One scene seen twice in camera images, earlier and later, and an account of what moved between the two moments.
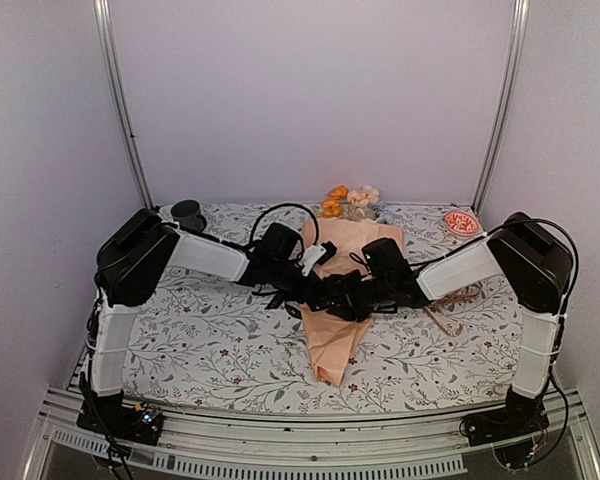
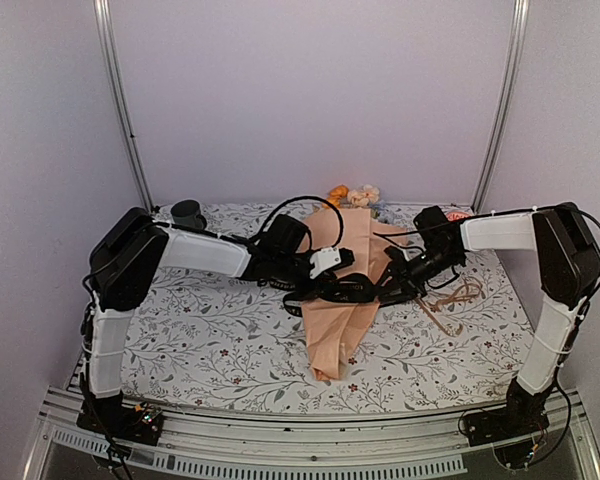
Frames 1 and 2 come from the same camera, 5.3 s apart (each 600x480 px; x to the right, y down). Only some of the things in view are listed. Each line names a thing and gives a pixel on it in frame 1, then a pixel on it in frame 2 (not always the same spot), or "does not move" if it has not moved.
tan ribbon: [472, 288] does not move
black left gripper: [309, 289] → [318, 286]
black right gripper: [352, 309] → [402, 277]
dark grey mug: [186, 213] does not move
